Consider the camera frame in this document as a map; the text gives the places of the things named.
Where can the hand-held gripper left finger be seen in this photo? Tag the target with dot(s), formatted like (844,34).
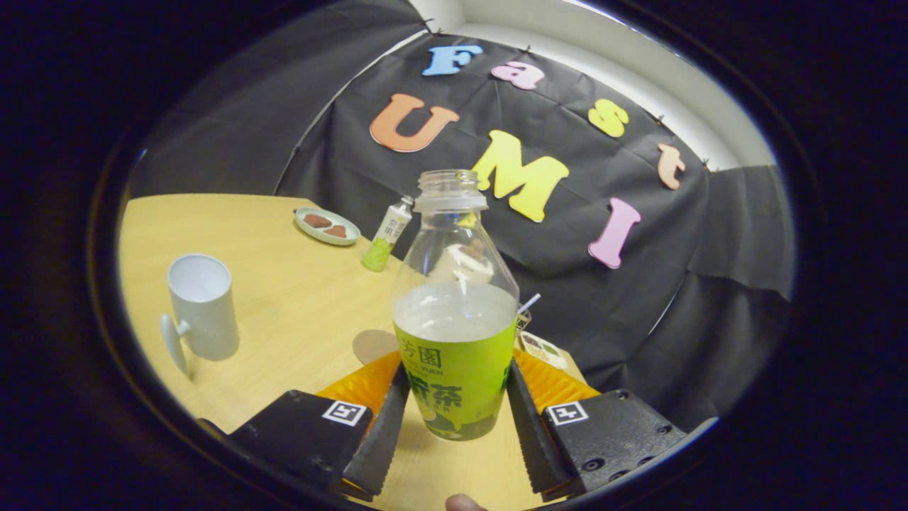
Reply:
(383,440)

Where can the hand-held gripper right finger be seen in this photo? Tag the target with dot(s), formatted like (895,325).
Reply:
(528,433)

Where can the round brown coaster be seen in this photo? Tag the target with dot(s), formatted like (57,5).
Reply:
(372,346)

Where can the green label juice bottle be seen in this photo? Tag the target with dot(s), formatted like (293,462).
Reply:
(454,369)

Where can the white cup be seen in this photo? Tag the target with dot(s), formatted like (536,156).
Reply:
(206,312)

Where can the capped white green tea bottle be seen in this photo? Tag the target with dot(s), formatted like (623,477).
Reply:
(386,234)

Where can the white divided dish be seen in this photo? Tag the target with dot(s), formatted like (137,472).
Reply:
(545,351)

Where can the metal spoon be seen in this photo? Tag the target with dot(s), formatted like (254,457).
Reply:
(529,304)

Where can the wooden table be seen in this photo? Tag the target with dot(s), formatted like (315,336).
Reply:
(284,284)

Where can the brown food piece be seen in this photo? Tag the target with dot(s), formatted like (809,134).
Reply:
(317,221)
(335,231)

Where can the pale green plate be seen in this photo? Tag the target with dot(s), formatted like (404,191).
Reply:
(312,233)

